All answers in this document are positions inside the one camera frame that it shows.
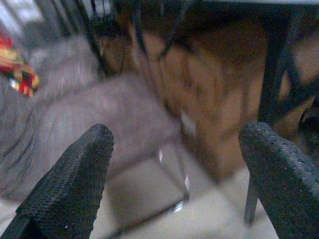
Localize brown cardboard box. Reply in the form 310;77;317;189
99;22;319;184

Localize grey fabric chair metal legs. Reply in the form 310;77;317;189
0;34;191;216

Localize white table black frame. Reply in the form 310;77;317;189
112;0;319;226

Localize red yellow snack bag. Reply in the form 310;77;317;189
0;32;41;97

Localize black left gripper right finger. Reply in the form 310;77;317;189
238;121;319;239

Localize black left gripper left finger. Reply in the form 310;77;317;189
0;123;115;239

